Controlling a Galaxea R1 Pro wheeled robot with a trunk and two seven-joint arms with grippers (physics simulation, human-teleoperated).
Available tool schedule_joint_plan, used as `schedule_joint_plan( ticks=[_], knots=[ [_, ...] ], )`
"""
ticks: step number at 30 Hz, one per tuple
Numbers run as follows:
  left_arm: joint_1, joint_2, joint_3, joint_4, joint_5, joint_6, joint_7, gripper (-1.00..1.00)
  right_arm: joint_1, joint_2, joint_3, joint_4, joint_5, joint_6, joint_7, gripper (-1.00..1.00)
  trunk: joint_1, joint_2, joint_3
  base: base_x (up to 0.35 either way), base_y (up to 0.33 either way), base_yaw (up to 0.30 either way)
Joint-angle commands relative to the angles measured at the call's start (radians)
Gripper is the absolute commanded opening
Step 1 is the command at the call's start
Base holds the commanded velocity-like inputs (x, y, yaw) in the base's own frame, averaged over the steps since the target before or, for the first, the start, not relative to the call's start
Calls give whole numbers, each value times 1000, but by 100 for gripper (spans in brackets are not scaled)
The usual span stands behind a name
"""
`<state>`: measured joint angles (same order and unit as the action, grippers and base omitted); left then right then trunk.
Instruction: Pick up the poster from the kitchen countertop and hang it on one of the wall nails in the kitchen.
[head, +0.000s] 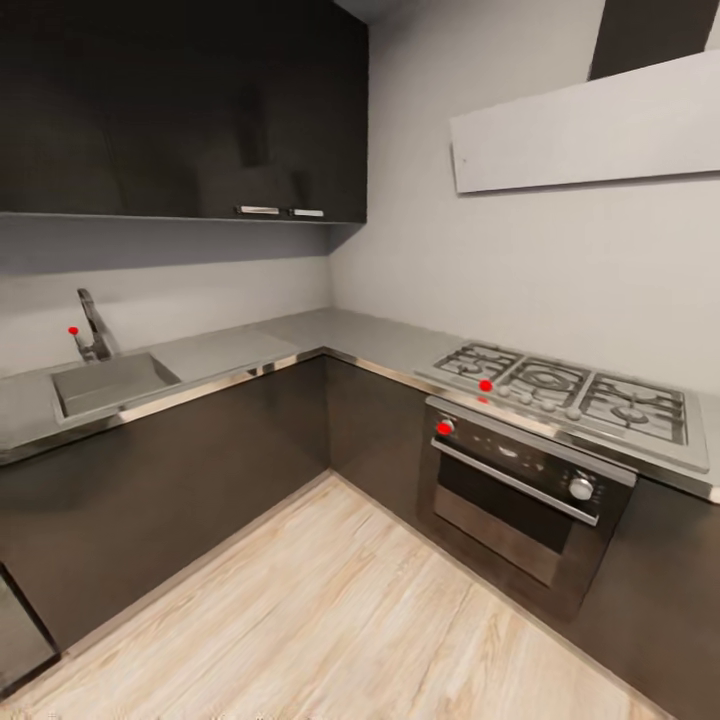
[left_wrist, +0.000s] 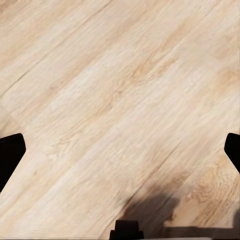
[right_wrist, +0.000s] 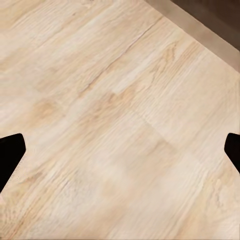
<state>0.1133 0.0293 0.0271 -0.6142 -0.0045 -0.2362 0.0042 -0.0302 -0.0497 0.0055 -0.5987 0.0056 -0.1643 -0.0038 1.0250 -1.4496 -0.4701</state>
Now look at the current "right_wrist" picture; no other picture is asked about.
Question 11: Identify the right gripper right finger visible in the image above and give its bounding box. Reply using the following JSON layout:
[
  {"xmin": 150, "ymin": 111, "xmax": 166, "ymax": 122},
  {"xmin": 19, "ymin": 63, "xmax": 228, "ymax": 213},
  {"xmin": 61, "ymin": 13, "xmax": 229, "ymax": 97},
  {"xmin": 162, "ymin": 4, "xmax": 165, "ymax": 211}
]
[{"xmin": 224, "ymin": 133, "xmax": 240, "ymax": 173}]

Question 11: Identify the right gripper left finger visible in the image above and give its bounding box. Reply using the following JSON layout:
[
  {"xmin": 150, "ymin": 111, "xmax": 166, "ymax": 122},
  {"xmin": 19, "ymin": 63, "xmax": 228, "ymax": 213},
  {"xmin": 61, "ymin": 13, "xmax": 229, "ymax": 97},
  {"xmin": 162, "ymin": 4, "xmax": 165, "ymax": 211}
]
[{"xmin": 0, "ymin": 133, "xmax": 26, "ymax": 193}]

